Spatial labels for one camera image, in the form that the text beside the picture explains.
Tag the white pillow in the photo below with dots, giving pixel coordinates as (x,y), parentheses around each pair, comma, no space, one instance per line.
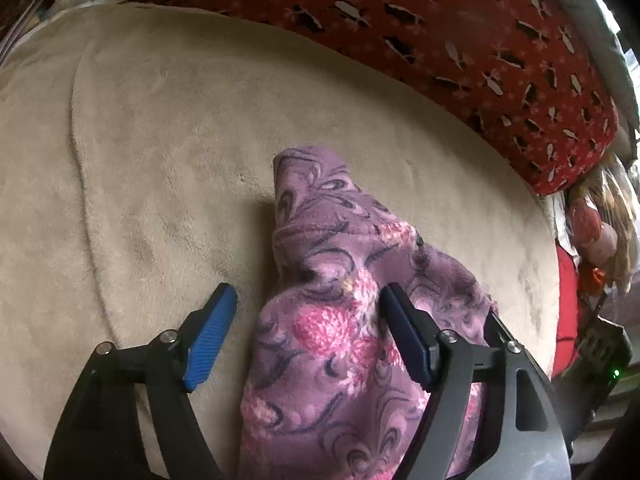
(600,35)

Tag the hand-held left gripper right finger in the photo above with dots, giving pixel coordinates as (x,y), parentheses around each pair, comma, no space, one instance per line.
(407,335)

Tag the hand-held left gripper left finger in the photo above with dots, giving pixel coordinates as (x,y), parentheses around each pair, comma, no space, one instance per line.
(210,340)

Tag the beige fleece blanket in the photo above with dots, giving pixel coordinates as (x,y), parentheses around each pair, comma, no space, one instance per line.
(165,160)

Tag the purple floral fleece garment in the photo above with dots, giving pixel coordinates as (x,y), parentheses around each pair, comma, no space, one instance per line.
(330,340)

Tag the red patterned blanket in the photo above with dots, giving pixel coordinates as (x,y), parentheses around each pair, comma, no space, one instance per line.
(400,35)

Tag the plain red cloth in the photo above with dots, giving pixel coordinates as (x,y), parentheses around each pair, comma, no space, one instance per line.
(565,310)

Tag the plush doll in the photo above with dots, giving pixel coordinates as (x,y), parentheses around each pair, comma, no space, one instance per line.
(600,230)

